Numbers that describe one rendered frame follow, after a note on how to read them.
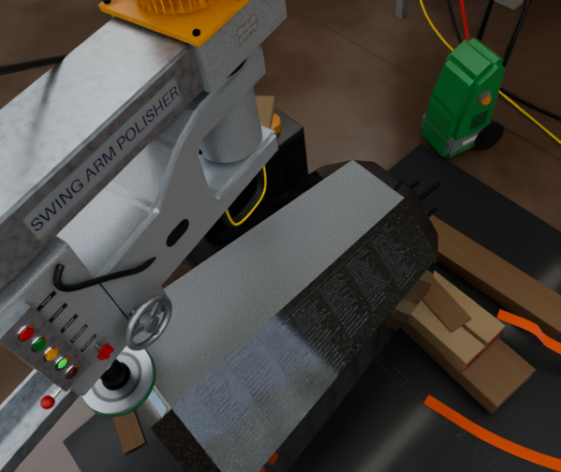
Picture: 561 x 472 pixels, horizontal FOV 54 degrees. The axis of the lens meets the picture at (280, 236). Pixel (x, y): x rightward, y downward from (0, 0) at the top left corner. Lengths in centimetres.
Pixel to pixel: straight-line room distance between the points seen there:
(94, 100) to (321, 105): 255
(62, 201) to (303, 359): 100
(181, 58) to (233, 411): 105
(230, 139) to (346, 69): 240
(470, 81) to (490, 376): 141
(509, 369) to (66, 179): 197
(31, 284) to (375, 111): 271
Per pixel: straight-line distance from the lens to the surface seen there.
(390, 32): 408
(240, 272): 181
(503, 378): 250
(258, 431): 178
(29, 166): 105
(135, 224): 127
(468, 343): 241
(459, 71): 301
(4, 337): 111
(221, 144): 146
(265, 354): 173
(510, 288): 271
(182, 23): 119
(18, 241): 103
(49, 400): 140
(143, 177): 130
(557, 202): 320
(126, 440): 262
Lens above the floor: 241
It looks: 56 degrees down
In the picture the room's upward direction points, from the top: 11 degrees counter-clockwise
